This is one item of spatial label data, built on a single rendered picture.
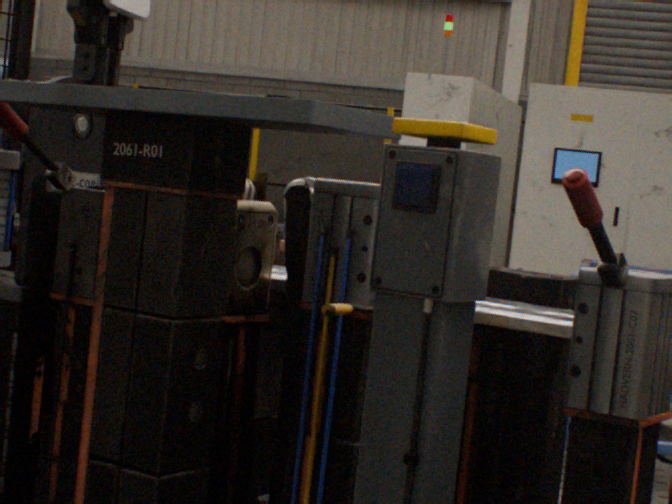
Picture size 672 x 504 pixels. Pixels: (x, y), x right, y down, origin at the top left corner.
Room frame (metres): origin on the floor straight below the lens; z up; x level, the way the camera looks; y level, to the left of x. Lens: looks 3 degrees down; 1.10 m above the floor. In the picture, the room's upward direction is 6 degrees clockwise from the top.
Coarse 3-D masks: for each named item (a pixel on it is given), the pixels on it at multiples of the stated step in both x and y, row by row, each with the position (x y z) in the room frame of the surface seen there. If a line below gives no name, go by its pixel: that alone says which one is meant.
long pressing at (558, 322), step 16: (16, 240) 1.56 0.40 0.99; (272, 272) 1.41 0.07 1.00; (272, 288) 1.32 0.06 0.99; (480, 304) 1.27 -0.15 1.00; (496, 304) 1.30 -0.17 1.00; (512, 304) 1.32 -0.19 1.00; (528, 304) 1.34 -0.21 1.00; (480, 320) 1.19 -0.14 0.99; (496, 320) 1.18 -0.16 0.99; (512, 320) 1.17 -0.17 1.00; (528, 320) 1.17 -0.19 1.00; (544, 320) 1.16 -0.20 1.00; (560, 320) 1.15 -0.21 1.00; (560, 336) 1.15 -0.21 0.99
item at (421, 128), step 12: (396, 120) 0.94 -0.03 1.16; (408, 120) 0.94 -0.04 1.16; (420, 120) 0.93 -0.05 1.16; (432, 120) 0.93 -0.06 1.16; (396, 132) 0.94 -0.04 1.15; (408, 132) 0.94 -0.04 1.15; (420, 132) 0.93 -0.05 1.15; (432, 132) 0.92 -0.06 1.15; (444, 132) 0.92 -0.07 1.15; (456, 132) 0.91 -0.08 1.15; (468, 132) 0.92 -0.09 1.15; (480, 132) 0.94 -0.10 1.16; (492, 132) 0.95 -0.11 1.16; (432, 144) 0.94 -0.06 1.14; (444, 144) 0.94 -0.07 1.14; (456, 144) 0.94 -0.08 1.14; (492, 144) 0.96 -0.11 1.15
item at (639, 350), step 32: (608, 288) 1.01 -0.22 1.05; (640, 288) 0.99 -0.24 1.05; (576, 320) 1.02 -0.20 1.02; (608, 320) 1.01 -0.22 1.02; (640, 320) 0.99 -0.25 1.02; (576, 352) 1.02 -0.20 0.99; (608, 352) 1.00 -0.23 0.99; (640, 352) 0.99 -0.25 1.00; (576, 384) 1.02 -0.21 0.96; (608, 384) 1.00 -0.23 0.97; (640, 384) 0.99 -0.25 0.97; (576, 416) 1.02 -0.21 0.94; (608, 416) 1.00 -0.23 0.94; (640, 416) 0.99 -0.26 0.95; (576, 448) 1.02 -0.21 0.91; (608, 448) 1.01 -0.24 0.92; (640, 448) 1.02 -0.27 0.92; (576, 480) 1.02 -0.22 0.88; (608, 480) 1.01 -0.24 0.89; (640, 480) 1.03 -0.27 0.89
